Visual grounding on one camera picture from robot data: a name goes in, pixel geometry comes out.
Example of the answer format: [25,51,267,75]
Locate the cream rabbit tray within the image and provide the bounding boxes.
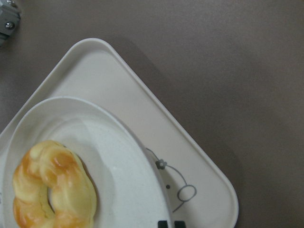
[0,38,238,228]

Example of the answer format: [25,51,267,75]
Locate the cream round plate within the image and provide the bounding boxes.
[0,97,173,228]

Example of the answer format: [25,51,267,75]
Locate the aluminium frame post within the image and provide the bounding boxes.
[0,0,21,46]

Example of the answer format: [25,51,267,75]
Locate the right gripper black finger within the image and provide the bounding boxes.
[158,220,185,228]

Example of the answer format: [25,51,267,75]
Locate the glazed twisted donut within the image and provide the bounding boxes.
[12,140,97,228]

